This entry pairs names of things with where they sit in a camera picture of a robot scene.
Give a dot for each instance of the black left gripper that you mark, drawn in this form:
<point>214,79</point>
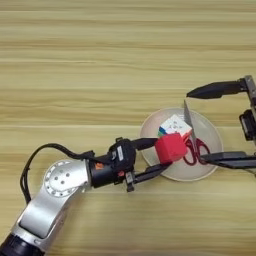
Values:
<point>103,171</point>

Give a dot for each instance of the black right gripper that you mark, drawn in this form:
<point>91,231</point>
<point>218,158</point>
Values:
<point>251,93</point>

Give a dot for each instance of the red cube block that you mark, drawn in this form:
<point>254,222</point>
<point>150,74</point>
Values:
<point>170,148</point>

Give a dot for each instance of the black box with white label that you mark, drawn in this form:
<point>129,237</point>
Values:
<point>124,153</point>
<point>248,125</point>

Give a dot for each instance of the beige round plate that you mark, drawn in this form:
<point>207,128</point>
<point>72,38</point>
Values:
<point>176,173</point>

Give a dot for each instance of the multicoloured puzzle cube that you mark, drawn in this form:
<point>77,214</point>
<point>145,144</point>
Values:
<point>173,126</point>

